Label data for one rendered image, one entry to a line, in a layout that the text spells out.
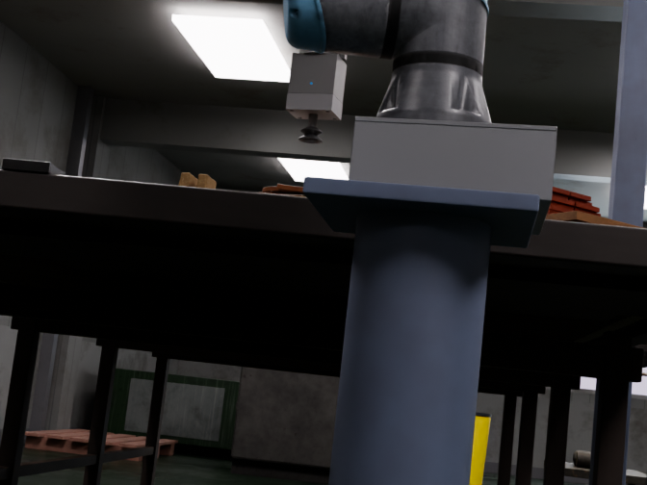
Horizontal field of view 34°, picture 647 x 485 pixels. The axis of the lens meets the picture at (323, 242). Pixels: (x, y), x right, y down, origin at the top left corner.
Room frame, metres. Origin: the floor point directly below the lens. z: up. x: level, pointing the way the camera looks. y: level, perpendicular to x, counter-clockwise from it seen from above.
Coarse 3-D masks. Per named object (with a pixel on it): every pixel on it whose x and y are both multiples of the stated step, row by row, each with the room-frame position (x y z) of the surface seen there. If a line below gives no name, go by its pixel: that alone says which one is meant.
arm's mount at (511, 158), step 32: (384, 128) 1.23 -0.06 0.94; (416, 128) 1.22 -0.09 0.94; (448, 128) 1.22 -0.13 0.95; (480, 128) 1.21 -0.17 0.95; (512, 128) 1.21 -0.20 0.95; (544, 128) 1.20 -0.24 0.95; (352, 160) 1.24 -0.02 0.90; (384, 160) 1.23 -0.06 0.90; (416, 160) 1.22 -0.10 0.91; (448, 160) 1.22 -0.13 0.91; (480, 160) 1.21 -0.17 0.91; (512, 160) 1.21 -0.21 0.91; (544, 160) 1.20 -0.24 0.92; (544, 192) 1.20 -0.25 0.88
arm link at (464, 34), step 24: (408, 0) 1.26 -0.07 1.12; (432, 0) 1.26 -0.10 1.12; (456, 0) 1.27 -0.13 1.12; (480, 0) 1.29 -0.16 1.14; (408, 24) 1.27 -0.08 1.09; (432, 24) 1.27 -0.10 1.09; (456, 24) 1.27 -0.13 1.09; (480, 24) 1.29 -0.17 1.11; (384, 48) 1.30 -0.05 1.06; (408, 48) 1.28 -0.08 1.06; (432, 48) 1.27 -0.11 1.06; (456, 48) 1.27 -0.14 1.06; (480, 48) 1.29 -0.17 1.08
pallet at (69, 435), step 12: (36, 432) 8.31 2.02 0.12; (48, 432) 8.48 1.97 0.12; (60, 432) 8.68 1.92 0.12; (72, 432) 8.98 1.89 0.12; (84, 432) 9.04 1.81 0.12; (108, 432) 9.45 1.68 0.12; (36, 444) 8.32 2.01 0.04; (48, 444) 8.31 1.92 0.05; (60, 444) 8.30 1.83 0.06; (72, 444) 8.28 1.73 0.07; (84, 444) 8.27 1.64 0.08; (108, 444) 8.14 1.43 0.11; (120, 444) 8.13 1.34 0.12; (132, 444) 8.20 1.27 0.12; (144, 444) 8.37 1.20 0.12; (168, 444) 9.11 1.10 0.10
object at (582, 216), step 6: (546, 216) 2.15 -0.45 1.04; (552, 216) 2.13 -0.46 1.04; (558, 216) 2.11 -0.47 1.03; (564, 216) 2.10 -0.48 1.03; (570, 216) 2.09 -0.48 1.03; (576, 216) 2.07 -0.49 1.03; (582, 216) 2.08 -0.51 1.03; (588, 216) 2.09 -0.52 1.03; (594, 216) 2.10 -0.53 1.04; (588, 222) 2.09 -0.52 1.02; (594, 222) 2.10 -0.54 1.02; (600, 222) 2.11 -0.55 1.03; (606, 222) 2.11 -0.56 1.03; (612, 222) 2.12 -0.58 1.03; (618, 222) 2.13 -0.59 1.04; (624, 222) 2.14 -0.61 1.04
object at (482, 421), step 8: (480, 416) 8.82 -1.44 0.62; (488, 416) 8.87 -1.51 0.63; (480, 424) 8.83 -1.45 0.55; (488, 424) 8.91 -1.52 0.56; (480, 432) 8.84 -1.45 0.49; (488, 432) 8.94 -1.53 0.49; (480, 440) 8.84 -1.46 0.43; (480, 448) 8.85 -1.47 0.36; (472, 456) 8.82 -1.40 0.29; (480, 456) 8.87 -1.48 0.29; (472, 464) 8.83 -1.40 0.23; (480, 464) 8.88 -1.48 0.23; (472, 472) 8.83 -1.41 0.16; (480, 472) 8.89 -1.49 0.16; (472, 480) 8.84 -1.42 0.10; (480, 480) 8.91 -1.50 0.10
